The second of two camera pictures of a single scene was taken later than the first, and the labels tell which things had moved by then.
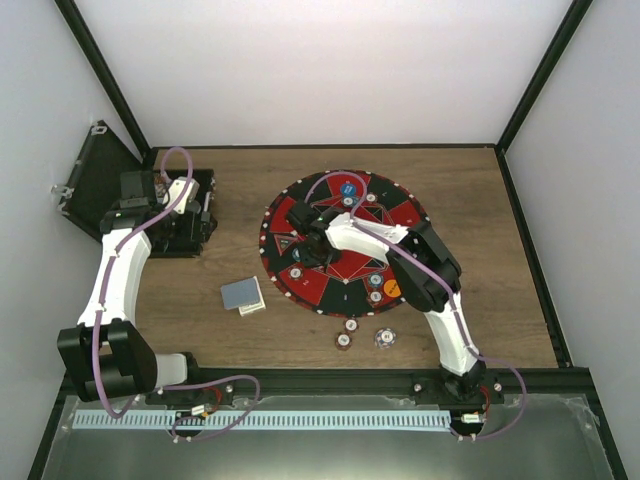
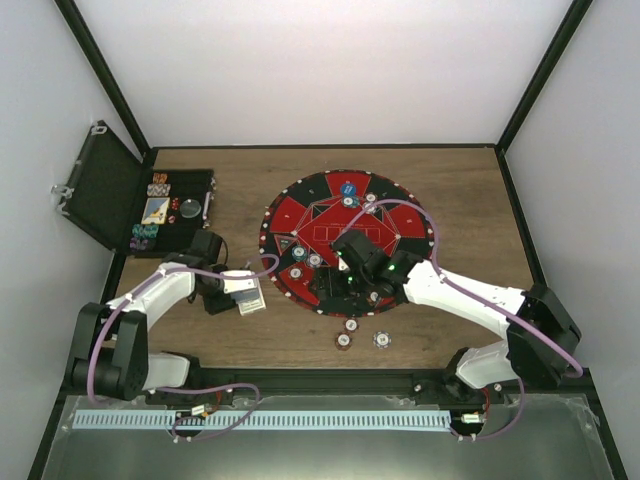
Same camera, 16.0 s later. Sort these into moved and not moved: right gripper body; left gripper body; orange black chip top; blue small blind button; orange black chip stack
Moved: right gripper body; left gripper body
Not moved: blue small blind button; orange black chip top; orange black chip stack
